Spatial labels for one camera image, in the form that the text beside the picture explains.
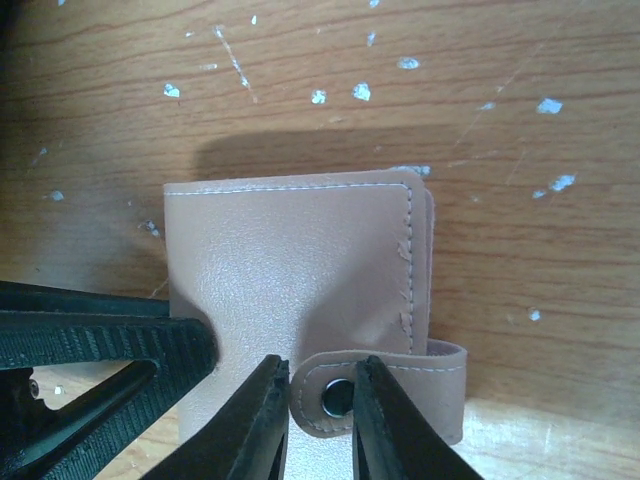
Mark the pink card holder wallet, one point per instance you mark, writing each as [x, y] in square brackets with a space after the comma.
[322, 270]

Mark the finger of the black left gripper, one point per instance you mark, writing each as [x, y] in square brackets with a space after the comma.
[151, 359]

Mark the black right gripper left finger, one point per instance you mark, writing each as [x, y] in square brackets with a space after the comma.
[246, 438]

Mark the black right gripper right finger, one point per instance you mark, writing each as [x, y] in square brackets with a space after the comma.
[391, 438]

